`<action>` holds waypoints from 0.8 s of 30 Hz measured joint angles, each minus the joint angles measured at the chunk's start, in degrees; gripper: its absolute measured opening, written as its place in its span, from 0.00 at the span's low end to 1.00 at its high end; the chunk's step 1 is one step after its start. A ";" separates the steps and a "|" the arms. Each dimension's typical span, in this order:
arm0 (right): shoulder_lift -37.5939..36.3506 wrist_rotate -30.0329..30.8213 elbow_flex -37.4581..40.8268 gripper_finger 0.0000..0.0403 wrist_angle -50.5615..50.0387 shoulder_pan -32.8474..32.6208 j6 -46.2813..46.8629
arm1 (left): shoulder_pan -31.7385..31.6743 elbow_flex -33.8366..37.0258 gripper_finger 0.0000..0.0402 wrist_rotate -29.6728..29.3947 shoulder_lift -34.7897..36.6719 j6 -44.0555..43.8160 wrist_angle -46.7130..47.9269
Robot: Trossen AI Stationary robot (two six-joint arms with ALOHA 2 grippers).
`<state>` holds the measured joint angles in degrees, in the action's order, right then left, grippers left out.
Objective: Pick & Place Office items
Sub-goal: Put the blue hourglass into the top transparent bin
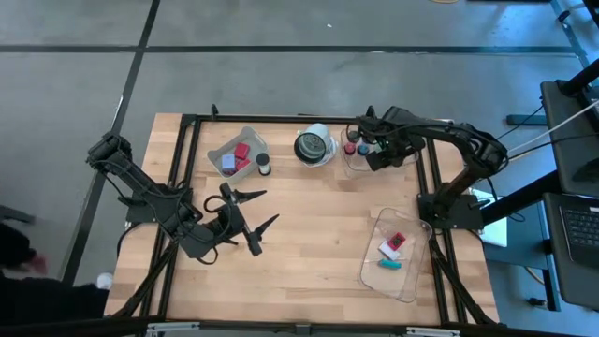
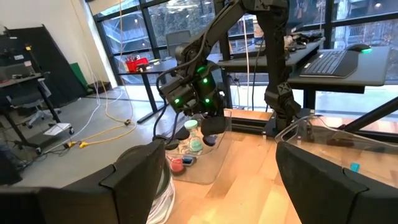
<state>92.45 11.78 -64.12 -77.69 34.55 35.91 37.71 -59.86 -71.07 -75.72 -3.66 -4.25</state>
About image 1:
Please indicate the white paper box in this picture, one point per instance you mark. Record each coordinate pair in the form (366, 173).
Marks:
(496, 231)

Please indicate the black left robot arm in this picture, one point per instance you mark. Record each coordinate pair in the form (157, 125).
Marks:
(154, 201)

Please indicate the black-capped hourglass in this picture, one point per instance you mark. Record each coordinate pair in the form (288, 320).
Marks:
(263, 159)
(353, 136)

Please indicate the person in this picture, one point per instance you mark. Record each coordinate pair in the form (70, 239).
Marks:
(47, 299)

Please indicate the cream cylindrical cup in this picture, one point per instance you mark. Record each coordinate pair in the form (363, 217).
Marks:
(311, 146)

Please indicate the teal plastic case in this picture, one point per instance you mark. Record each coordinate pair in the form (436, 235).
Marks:
(390, 265)

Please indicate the red box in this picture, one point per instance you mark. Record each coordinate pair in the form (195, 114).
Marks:
(243, 165)
(241, 150)

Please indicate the red hourglass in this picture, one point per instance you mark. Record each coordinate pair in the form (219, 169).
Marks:
(349, 148)

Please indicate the black side desk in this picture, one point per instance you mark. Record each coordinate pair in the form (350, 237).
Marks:
(561, 131)

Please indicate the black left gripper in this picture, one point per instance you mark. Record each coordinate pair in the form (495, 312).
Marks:
(236, 220)

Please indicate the small clear plastic bin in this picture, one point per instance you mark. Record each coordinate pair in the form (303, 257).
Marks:
(355, 166)

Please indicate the black laptop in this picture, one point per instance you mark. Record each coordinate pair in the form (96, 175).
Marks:
(580, 229)

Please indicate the large clear plastic bin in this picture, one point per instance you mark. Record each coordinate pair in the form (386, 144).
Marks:
(398, 285)

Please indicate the white cup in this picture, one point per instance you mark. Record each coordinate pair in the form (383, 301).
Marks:
(104, 281)

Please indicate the person's hand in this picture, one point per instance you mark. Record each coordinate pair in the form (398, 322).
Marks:
(37, 264)

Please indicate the white plastic storage bin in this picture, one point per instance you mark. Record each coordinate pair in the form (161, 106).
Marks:
(256, 140)

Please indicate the red black-faced gadget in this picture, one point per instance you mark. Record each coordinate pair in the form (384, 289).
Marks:
(397, 240)

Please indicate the blue hourglass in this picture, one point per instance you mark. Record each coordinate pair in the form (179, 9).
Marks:
(362, 150)

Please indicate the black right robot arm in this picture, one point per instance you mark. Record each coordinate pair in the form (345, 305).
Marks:
(486, 154)

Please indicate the white rectangular box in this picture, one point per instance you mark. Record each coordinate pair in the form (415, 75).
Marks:
(389, 251)

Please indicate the black aluminium table frame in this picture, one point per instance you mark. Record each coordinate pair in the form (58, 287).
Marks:
(281, 118)

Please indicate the black support beam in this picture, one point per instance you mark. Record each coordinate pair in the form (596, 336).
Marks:
(524, 199)

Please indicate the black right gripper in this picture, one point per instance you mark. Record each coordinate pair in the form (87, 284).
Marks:
(393, 150)

